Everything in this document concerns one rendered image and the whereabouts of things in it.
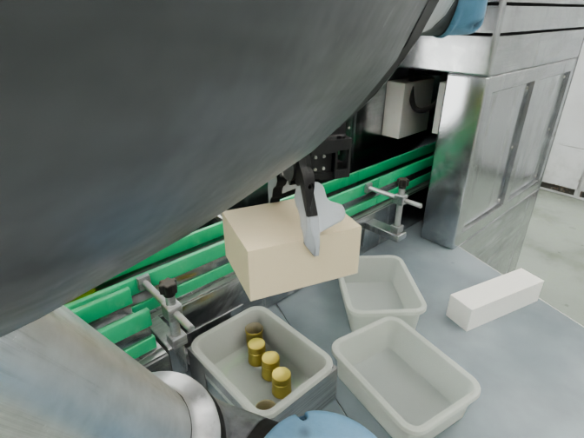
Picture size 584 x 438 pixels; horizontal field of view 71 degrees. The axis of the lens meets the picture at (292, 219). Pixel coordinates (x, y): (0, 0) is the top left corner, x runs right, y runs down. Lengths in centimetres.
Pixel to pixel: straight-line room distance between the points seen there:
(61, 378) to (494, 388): 80
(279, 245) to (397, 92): 99
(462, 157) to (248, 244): 81
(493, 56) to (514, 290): 55
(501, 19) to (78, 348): 107
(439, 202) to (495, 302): 37
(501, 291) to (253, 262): 69
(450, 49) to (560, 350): 74
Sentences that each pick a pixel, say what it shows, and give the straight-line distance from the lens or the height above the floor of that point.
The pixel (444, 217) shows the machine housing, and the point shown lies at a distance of 127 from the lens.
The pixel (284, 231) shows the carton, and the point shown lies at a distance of 53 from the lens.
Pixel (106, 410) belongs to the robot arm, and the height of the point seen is 121.
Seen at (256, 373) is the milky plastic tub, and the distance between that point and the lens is 83.
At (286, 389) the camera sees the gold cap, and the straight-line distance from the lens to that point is 77.
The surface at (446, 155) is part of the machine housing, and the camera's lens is 122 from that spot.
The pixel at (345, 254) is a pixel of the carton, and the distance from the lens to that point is 56.
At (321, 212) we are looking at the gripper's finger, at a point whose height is 116.
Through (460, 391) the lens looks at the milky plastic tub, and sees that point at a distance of 83.
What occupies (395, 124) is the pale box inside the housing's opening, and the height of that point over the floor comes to 105.
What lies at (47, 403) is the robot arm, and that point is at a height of 124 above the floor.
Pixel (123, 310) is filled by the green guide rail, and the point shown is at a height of 93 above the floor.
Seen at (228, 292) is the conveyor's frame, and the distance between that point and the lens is 88.
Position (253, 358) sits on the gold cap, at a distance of 82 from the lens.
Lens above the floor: 138
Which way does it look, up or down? 27 degrees down
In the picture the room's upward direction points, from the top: straight up
